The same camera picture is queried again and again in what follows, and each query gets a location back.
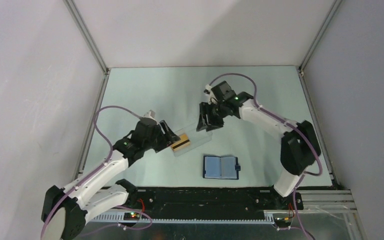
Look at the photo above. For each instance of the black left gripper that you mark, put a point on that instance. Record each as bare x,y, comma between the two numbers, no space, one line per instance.
170,137

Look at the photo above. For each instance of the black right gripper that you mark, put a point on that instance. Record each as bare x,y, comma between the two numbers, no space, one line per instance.
203,123

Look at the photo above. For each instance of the gold card with black stripe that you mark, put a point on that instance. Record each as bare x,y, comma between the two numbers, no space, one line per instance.
181,144

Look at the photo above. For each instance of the clear plastic tray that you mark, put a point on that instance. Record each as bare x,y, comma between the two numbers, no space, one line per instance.
197,138

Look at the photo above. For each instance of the blue leather card holder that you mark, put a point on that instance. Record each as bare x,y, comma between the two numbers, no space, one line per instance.
220,167

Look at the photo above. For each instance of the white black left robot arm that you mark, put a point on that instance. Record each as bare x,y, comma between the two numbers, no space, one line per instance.
66,210

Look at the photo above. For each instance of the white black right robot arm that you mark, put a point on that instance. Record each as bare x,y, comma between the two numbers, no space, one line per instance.
299,146

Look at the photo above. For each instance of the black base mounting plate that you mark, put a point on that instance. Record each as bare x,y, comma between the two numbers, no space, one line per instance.
211,203

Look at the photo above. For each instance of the left electronics board with leds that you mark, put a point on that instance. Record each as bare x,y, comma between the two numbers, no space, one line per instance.
131,216

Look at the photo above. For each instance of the electronics board with leds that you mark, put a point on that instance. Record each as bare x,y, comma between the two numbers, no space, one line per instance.
283,223
131,216

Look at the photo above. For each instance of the right electronics board with leds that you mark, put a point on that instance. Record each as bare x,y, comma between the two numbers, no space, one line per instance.
283,223

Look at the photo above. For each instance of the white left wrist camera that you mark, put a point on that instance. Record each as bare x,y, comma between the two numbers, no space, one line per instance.
149,115

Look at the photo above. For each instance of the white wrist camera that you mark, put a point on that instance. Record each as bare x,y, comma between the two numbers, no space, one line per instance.
208,90
149,115

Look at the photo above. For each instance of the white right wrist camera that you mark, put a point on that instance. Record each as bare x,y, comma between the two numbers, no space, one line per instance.
208,90

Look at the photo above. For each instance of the grey slotted cable duct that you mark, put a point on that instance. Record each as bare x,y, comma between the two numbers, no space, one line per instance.
118,217

